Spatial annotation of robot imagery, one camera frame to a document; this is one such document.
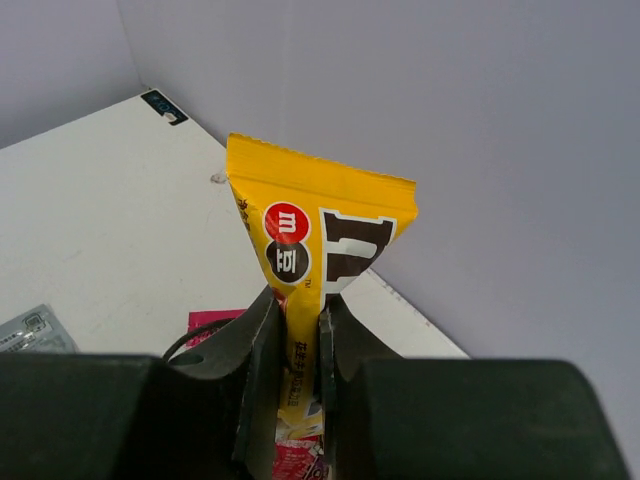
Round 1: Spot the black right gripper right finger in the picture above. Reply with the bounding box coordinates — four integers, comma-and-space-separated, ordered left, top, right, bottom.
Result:
318, 297, 629, 479

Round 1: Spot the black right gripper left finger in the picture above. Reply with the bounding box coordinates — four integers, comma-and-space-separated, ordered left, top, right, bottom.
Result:
1, 289, 280, 479

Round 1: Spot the red snack packet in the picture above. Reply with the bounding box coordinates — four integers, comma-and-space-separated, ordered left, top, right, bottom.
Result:
186, 309, 245, 348
272, 435, 330, 480

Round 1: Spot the yellow M&M's packet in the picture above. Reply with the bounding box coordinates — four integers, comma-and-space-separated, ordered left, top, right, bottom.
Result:
226, 133, 418, 439

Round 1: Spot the white paper coffee bag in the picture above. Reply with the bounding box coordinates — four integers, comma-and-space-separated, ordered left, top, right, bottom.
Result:
162, 318, 233, 362

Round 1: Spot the silver grey snack packet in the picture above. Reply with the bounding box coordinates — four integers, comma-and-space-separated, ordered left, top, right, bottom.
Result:
1, 304, 79, 353

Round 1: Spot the black corner label left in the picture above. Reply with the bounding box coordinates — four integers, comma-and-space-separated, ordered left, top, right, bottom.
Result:
140, 89, 189, 126

